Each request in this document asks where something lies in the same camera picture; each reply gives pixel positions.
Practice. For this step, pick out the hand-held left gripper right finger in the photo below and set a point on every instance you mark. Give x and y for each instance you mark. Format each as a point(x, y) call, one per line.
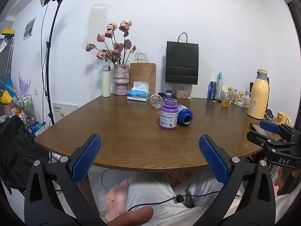
point(212, 156)

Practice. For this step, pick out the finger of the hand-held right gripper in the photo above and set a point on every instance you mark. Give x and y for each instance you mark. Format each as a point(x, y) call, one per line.
point(262, 139)
point(270, 126)

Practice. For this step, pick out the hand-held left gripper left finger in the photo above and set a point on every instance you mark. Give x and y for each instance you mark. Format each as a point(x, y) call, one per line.
point(87, 156)

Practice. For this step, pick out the clear glass cup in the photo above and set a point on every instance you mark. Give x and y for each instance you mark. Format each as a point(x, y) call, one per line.
point(156, 101)

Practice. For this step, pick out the person's right hand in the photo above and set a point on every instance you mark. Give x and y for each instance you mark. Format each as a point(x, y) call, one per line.
point(279, 181)

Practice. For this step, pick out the person's left hand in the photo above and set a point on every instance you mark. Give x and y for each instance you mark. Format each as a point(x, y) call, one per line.
point(131, 216)

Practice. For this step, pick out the dark tablet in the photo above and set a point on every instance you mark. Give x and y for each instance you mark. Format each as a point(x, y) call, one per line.
point(257, 128)

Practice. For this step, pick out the yellow mug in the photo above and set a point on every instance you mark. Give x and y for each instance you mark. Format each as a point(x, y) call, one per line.
point(281, 118)

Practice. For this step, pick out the yellow thermos jug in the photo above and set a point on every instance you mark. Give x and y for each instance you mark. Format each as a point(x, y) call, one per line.
point(258, 96)

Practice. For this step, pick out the white charger box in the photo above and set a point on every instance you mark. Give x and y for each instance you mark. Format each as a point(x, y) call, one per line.
point(244, 101)

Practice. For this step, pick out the snack packets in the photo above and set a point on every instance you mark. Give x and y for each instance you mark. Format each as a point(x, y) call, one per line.
point(235, 94)

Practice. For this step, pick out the blue pill bottle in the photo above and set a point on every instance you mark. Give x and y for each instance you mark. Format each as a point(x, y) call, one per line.
point(185, 116)

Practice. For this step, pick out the white flat box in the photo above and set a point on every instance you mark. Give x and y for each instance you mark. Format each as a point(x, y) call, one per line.
point(64, 110)

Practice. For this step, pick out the glass of yellow tea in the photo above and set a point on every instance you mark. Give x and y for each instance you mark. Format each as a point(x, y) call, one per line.
point(225, 101)

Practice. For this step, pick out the pink cap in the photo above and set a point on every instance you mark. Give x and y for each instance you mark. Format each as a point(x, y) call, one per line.
point(117, 200)

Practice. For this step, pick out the blue printed packet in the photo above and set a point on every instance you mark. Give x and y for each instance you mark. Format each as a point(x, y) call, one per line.
point(36, 128)

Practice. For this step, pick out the purple pill bottle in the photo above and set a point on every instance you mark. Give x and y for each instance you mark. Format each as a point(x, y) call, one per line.
point(168, 116)

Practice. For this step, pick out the clear plastic bottle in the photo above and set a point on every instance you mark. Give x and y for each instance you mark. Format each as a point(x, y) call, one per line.
point(219, 87)

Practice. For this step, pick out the blue drink can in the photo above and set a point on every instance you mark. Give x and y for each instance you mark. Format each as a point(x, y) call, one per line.
point(212, 90)

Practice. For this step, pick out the clear container of oats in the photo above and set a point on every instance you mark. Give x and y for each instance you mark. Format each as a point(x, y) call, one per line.
point(183, 93)

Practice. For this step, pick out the black jacket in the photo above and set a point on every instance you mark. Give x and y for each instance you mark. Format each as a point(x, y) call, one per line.
point(16, 150)

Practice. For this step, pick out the white thermos bottle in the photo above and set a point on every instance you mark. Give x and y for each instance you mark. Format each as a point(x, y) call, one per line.
point(106, 82)

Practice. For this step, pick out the small jar with blue lid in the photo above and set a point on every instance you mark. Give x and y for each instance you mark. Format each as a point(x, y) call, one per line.
point(169, 93)

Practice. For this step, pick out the metal storage rack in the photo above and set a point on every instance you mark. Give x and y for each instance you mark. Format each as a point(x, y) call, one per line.
point(23, 110)

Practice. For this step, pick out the blue tissue box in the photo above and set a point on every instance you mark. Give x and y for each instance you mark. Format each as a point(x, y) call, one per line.
point(138, 95)

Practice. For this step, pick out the pink mottled vase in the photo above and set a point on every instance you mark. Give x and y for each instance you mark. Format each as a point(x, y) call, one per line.
point(121, 80)

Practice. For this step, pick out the purple hangers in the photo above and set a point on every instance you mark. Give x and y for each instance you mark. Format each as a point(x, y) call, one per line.
point(24, 84)

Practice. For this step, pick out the black paper bag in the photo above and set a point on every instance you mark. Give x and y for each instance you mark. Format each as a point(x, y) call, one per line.
point(182, 61)

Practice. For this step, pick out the black light stand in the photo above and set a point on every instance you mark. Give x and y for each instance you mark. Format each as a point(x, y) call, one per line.
point(48, 63)

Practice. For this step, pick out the brown paper bag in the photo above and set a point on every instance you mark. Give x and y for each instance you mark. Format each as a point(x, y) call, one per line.
point(143, 73)

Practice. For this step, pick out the blue and yellow hangers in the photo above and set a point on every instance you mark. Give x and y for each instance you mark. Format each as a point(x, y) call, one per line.
point(6, 91)

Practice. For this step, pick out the pink dried roses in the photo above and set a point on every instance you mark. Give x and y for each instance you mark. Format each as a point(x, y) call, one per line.
point(115, 47)

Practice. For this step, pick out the yellow box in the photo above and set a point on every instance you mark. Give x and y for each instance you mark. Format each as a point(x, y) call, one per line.
point(8, 33)

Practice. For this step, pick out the wall poster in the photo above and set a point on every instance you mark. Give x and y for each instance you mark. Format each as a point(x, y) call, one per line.
point(29, 28)

